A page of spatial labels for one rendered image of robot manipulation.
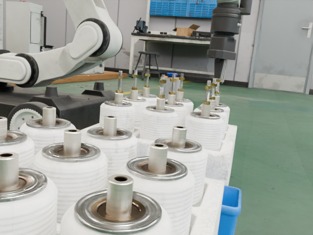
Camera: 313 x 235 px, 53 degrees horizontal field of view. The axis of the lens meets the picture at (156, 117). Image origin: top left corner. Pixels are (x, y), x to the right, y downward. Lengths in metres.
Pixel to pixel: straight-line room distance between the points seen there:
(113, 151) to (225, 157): 0.32
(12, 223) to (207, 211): 0.26
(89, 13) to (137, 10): 5.21
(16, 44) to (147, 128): 2.91
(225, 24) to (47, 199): 0.78
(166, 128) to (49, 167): 0.44
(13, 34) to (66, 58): 2.38
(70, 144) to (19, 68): 0.99
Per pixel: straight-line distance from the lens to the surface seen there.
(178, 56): 6.11
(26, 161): 0.48
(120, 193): 0.27
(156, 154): 0.37
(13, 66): 1.41
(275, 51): 5.90
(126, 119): 0.82
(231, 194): 0.73
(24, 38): 3.53
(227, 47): 1.00
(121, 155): 0.50
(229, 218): 0.65
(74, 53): 1.23
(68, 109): 1.16
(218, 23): 0.99
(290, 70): 5.90
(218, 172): 0.75
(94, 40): 1.19
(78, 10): 1.29
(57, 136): 0.55
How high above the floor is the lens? 0.38
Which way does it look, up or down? 11 degrees down
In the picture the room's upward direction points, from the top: 5 degrees clockwise
